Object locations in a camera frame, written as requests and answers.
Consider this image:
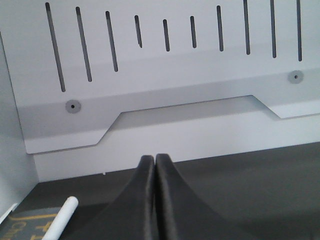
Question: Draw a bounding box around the dark printed sheet gold text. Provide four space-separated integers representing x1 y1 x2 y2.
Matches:
0 206 61 240

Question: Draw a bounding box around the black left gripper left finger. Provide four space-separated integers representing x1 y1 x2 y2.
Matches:
66 155 155 240

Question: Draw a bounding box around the white rolled paper tube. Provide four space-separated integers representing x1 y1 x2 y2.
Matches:
42 196 79 240

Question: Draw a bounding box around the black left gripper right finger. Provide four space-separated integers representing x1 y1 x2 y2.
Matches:
155 153 253 240

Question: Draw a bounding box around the white slotted back baffle panel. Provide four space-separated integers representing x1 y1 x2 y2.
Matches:
0 0 320 154

